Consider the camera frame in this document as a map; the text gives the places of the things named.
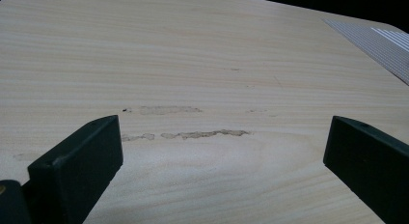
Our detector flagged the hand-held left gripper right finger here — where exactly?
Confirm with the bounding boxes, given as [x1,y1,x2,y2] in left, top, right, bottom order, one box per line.
[322,115,409,224]

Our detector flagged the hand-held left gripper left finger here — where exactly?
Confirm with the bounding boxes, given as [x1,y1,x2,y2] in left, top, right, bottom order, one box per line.
[27,114,124,224]

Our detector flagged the grey striped mat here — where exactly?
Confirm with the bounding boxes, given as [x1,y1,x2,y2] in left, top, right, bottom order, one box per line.
[322,18,409,87]

